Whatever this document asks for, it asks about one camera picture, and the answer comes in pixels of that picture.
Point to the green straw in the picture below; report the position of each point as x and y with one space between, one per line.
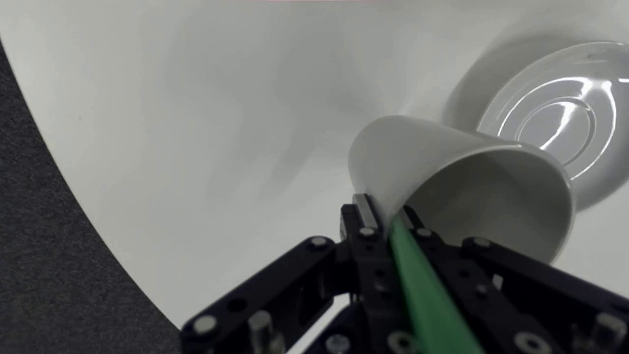
425 295

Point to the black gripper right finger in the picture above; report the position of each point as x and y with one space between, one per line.
524 295

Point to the small white saucer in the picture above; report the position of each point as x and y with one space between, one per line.
563 110

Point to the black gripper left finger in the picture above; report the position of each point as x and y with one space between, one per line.
366 262

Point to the white mug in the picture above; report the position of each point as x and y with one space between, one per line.
459 177

